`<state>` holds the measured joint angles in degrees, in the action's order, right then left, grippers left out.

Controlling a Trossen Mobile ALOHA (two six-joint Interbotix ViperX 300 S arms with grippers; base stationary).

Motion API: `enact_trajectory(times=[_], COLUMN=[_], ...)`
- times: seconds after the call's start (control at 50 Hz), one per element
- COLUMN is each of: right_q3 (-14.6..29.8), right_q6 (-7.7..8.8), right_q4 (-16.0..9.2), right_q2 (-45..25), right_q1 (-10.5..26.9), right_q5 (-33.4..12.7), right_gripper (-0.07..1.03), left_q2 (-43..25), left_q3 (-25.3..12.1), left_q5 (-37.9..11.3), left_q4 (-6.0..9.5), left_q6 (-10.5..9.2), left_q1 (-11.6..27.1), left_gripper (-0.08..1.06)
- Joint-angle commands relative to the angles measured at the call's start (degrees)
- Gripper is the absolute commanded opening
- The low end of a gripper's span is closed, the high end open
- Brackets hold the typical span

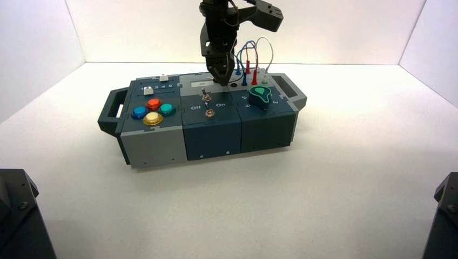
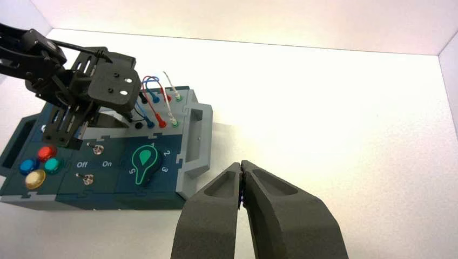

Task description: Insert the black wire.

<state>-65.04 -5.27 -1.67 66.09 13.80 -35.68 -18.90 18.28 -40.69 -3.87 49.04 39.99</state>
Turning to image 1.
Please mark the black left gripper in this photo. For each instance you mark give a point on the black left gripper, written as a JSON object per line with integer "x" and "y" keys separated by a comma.
{"x": 218, "y": 32}

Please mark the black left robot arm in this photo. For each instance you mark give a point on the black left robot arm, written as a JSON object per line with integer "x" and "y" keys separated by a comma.
{"x": 214, "y": 3}

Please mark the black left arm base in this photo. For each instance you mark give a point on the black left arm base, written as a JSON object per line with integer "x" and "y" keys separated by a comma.
{"x": 18, "y": 221}

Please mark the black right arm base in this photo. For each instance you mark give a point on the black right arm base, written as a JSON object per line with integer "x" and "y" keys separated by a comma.
{"x": 445, "y": 228}

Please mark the green teardrop rotary knob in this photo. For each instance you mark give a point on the green teardrop rotary knob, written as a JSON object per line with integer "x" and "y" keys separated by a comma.
{"x": 261, "y": 95}

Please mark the white slider cap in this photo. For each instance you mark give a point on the white slider cap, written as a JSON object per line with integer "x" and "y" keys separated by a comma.
{"x": 148, "y": 90}
{"x": 164, "y": 77}

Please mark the teal round push button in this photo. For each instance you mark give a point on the teal round push button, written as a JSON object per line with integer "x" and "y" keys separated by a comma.
{"x": 167, "y": 109}

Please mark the blue grey modular task box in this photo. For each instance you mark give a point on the blue grey modular task box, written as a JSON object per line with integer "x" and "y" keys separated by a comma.
{"x": 211, "y": 136}

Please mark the red round push button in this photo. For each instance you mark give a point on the red round push button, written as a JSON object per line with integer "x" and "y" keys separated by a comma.
{"x": 154, "y": 104}

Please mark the yellow round push button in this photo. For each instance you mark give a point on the yellow round push button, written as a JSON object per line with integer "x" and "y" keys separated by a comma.
{"x": 153, "y": 118}

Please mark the blue round push button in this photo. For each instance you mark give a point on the blue round push button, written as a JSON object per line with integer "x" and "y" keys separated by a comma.
{"x": 139, "y": 112}

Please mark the metal toggle switch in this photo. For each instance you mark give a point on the metal toggle switch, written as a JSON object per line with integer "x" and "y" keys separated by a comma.
{"x": 209, "y": 113}
{"x": 205, "y": 95}

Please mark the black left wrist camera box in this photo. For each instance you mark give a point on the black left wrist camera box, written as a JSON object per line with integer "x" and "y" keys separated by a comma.
{"x": 268, "y": 18}

